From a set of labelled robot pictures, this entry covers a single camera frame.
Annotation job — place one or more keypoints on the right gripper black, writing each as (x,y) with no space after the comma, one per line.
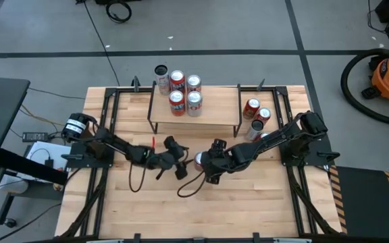
(223,160)

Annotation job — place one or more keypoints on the silver Diet Coke can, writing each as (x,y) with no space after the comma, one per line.
(194,108)
(194,81)

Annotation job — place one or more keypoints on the red Coca-Cola can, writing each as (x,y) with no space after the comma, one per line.
(263,114)
(198,161)

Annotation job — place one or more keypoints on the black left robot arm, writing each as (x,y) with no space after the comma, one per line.
(113,143)

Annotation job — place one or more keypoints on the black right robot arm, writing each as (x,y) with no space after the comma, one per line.
(275,138)

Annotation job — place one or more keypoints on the orange Fanta can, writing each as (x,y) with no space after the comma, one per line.
(176,108)
(177,77)

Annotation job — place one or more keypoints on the wooden shelf with black legs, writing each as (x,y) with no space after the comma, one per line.
(214,108)

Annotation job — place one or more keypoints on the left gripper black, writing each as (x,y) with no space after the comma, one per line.
(160,161)

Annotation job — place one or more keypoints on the black yellow-striped floor mat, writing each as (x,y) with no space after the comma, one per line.
(366,202)

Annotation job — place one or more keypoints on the black metal table frame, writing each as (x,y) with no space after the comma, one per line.
(123,90)

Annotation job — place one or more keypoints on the small black charger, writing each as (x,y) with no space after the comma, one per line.
(49,163)

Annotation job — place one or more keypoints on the black desk crossbar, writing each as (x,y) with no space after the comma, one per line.
(29,166)

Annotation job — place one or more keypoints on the white power box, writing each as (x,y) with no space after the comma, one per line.
(39,152)

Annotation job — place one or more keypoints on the tall slim white can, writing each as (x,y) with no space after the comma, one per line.
(163,84)
(253,131)

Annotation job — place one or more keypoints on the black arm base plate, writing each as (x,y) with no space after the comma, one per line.
(302,161)
(79,162)

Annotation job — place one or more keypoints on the black frame clamp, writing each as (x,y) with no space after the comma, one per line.
(256,238)
(137,238)
(135,84)
(260,85)

